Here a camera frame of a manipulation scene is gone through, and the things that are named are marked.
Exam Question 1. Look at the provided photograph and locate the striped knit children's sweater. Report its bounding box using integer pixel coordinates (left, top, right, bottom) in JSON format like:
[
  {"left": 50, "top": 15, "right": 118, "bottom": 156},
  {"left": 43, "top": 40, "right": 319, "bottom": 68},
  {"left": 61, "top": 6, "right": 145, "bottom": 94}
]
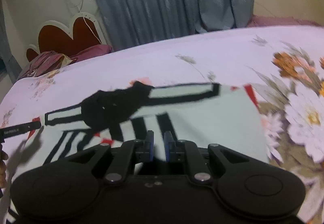
[{"left": 4, "top": 80, "right": 270, "bottom": 224}]

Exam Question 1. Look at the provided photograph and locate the person's left hand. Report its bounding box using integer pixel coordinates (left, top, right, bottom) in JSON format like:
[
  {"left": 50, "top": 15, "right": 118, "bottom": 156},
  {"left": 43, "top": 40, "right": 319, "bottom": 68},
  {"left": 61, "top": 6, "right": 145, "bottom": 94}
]
[{"left": 0, "top": 150, "right": 8, "bottom": 188}]

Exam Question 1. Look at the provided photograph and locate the blue-grey left window curtain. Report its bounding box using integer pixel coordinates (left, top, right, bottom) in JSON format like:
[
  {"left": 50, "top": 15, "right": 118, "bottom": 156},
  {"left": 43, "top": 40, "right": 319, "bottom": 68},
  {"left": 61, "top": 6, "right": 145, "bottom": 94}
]
[{"left": 0, "top": 4, "right": 22, "bottom": 84}]

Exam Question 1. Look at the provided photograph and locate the purple crumpled blanket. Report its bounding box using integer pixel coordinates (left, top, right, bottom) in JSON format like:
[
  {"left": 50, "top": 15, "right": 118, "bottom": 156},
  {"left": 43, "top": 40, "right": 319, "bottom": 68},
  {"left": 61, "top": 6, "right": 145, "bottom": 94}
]
[{"left": 17, "top": 45, "right": 113, "bottom": 80}]

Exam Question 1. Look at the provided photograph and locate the red heart-shaped headboard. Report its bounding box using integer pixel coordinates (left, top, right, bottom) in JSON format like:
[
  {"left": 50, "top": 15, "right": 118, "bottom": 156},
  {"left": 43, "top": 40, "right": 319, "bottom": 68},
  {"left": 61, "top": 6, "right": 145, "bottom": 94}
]
[{"left": 26, "top": 12, "right": 106, "bottom": 62}]

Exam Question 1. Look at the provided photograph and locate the pink floral bed sheet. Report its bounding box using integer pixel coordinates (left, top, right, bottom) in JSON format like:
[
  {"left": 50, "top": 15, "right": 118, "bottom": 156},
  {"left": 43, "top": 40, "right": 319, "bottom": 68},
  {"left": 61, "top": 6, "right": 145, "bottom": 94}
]
[{"left": 1, "top": 26, "right": 323, "bottom": 223}]

